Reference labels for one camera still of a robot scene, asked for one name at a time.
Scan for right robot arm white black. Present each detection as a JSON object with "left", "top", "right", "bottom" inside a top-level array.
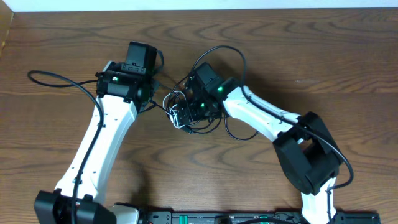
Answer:
[{"left": 177, "top": 63, "right": 343, "bottom": 223}]

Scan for white usb cable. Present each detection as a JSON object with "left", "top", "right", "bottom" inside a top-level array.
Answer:
[{"left": 162, "top": 90, "right": 189, "bottom": 129}]

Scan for black usb cable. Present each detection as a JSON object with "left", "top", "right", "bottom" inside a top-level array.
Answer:
[{"left": 149, "top": 73, "right": 260, "bottom": 141}]

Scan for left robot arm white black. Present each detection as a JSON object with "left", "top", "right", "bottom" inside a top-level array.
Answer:
[{"left": 34, "top": 42, "right": 164, "bottom": 223}]

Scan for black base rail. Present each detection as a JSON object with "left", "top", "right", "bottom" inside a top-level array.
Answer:
[{"left": 137, "top": 210, "right": 381, "bottom": 224}]

